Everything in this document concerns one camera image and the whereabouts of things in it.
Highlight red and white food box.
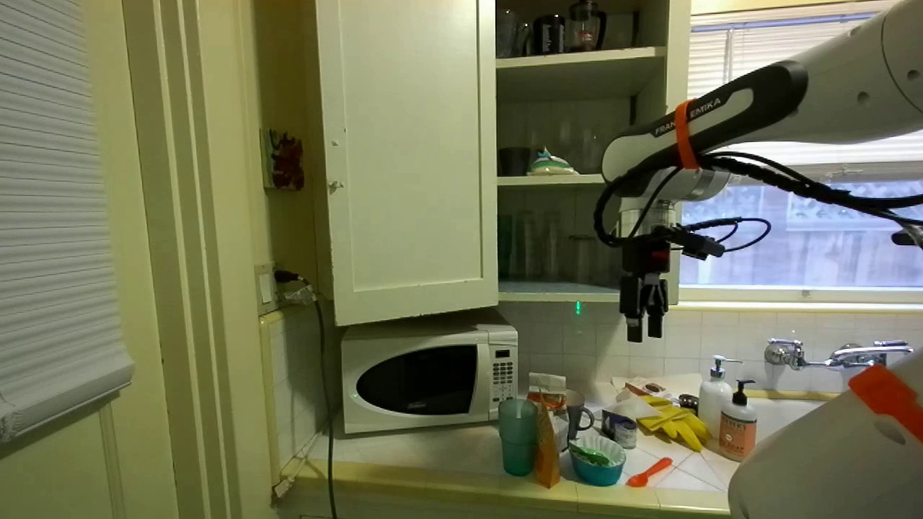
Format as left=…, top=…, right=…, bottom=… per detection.
left=526, top=369, right=572, bottom=415

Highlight white microwave oven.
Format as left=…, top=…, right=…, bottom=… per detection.
left=339, top=320, right=523, bottom=440

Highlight glass coffee carafe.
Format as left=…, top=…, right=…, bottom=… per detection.
left=565, top=0, right=613, bottom=53

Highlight white open cabinet door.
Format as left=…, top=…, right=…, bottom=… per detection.
left=315, top=0, right=503, bottom=329

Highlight blue bowl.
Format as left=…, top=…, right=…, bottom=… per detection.
left=569, top=434, right=628, bottom=490

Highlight teal plastic cup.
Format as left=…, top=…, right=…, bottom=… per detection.
left=497, top=396, right=540, bottom=480

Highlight white door window blind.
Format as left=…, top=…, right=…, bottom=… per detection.
left=0, top=0, right=138, bottom=448

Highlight white wall cabinet with shelves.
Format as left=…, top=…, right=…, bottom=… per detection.
left=494, top=0, right=692, bottom=308

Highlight orange strap on forearm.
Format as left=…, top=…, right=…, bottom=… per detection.
left=672, top=99, right=703, bottom=174

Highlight wide orange strap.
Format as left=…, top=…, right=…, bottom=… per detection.
left=848, top=365, right=923, bottom=445

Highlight grey mug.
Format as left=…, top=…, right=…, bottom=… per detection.
left=559, top=401, right=600, bottom=448

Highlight soap bottle with black pump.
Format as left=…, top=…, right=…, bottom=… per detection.
left=718, top=378, right=761, bottom=466

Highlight chrome faucet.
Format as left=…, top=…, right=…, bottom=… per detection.
left=761, top=334, right=917, bottom=378

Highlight green and white dish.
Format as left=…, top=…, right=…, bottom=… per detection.
left=526, top=144, right=582, bottom=179

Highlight wall power outlet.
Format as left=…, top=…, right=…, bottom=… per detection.
left=256, top=267, right=321, bottom=313

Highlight orange spatula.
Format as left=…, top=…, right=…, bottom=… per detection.
left=627, top=457, right=675, bottom=490

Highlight black power cord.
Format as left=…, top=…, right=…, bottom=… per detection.
left=313, top=293, right=340, bottom=519

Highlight red wall decoration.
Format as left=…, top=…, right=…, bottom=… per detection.
left=266, top=128, right=305, bottom=193

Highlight yellow rubber gloves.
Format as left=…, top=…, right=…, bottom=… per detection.
left=639, top=396, right=715, bottom=457

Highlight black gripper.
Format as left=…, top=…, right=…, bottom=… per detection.
left=618, top=229, right=675, bottom=346

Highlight clear glass jar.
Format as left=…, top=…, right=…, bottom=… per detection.
left=497, top=4, right=532, bottom=58

